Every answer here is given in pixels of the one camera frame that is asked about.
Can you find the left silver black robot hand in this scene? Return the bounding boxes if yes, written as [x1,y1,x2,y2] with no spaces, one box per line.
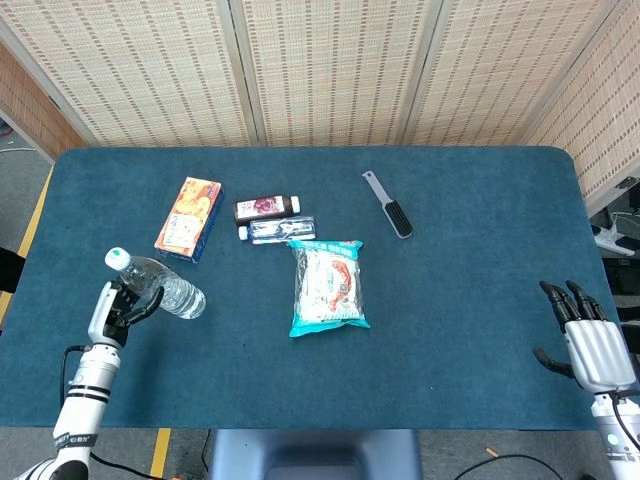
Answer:
[87,279,165,349]

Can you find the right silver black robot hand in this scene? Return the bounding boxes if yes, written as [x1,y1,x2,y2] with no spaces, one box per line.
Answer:
[532,279,640,394]

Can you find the transparent white-capped water bottle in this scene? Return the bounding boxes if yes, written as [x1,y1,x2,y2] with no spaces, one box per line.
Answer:
[104,246,207,320]

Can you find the dark juice bottle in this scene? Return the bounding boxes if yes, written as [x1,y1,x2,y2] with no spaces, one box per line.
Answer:
[234,194,302,225]

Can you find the clear blue-label square bottle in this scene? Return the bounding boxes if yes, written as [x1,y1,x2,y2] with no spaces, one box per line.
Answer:
[237,215,317,245]

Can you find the black equipment on floor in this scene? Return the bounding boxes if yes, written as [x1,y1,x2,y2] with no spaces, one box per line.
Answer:
[599,254,640,314]

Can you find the black object beside table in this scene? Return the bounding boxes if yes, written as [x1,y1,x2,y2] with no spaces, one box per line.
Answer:
[0,247,27,294]

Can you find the orange blue cracker box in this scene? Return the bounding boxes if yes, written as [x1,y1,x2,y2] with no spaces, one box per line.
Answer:
[153,175,224,265]

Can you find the blue felt table cloth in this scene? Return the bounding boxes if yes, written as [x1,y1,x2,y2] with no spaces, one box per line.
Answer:
[0,145,634,432]

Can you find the teal clear snack bag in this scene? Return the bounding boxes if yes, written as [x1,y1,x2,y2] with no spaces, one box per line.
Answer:
[286,239,372,339]

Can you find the beige bamboo screen panel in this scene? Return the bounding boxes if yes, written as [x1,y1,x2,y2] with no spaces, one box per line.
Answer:
[229,0,444,149]
[522,0,640,216]
[402,0,626,147]
[0,0,259,149]

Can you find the orange woven screen panel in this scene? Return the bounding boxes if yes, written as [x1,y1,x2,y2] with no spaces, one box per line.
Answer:
[0,42,86,161]

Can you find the grey black-bristle brush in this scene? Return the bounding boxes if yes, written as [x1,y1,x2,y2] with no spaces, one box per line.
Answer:
[361,170,415,240]

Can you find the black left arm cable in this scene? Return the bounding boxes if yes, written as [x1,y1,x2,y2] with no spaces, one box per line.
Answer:
[59,343,92,409]

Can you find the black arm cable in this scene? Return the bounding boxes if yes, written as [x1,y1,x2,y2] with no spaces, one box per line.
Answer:
[607,392,640,451]
[59,343,92,409]

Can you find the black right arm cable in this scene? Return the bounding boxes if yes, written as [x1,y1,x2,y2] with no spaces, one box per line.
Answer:
[607,392,640,451]

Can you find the black floor cable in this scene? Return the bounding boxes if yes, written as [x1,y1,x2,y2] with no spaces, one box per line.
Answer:
[453,453,569,480]

